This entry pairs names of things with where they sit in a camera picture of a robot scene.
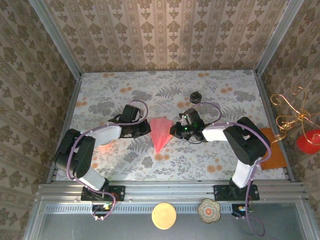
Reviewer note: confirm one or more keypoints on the floral patterned dish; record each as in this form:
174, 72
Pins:
208, 211

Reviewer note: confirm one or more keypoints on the pink paper sheet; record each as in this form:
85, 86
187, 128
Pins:
160, 132

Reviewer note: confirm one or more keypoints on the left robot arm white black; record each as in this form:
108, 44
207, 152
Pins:
75, 160

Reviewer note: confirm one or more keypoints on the floral tablecloth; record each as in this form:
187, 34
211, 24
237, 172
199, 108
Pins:
125, 85

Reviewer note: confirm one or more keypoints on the red ornament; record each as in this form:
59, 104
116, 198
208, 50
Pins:
308, 142

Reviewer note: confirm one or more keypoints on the aluminium frame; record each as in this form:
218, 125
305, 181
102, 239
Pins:
175, 187

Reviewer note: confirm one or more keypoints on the round cork coaster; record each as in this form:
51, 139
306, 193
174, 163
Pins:
163, 215

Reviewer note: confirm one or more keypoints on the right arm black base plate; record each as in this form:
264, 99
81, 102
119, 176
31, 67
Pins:
221, 193

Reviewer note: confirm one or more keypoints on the small circuit board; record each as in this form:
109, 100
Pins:
101, 208
240, 209

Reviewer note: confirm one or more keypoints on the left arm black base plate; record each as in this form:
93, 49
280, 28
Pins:
117, 193

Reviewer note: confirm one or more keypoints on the brown rectangular mat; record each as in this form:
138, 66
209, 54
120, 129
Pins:
275, 157

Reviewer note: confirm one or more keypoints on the small black round knob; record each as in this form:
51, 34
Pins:
195, 97

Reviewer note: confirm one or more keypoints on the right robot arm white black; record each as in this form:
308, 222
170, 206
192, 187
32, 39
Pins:
247, 142

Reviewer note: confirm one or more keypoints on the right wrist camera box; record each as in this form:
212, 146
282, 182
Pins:
191, 117

